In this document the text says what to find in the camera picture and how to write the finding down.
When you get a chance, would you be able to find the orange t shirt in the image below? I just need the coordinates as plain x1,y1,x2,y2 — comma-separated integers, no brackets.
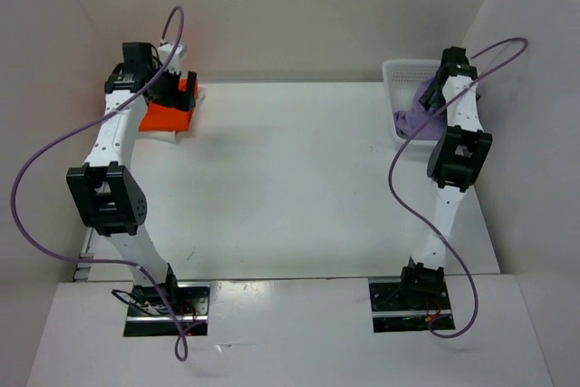
139,76,198,133

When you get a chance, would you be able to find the lavender t shirt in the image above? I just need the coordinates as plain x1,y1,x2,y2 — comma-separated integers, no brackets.
393,77,447,140

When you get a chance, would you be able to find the white t shirt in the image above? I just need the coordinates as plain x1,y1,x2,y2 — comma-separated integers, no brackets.
137,102,195,143

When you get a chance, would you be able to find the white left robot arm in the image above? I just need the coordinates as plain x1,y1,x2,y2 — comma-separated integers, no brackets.
66,41,197,314

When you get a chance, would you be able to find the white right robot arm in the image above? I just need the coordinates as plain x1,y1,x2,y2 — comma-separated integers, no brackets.
397,46,492,309

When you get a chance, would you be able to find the white plastic laundry basket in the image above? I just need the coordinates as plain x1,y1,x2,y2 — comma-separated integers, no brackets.
382,59,440,147

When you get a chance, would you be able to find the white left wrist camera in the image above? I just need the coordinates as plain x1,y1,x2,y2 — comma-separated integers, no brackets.
157,40,187,74

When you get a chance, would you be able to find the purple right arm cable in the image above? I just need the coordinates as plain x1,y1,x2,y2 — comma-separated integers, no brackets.
388,37,530,339

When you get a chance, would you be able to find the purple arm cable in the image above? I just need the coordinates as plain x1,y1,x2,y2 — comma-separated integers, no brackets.
9,5,206,362
388,37,530,339

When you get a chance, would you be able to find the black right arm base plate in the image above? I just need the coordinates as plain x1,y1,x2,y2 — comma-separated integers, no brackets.
368,280,455,333

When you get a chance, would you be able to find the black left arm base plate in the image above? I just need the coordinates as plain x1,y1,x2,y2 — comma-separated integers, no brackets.
111,283,210,338

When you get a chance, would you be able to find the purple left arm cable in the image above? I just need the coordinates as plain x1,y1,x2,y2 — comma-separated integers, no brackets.
9,5,206,362

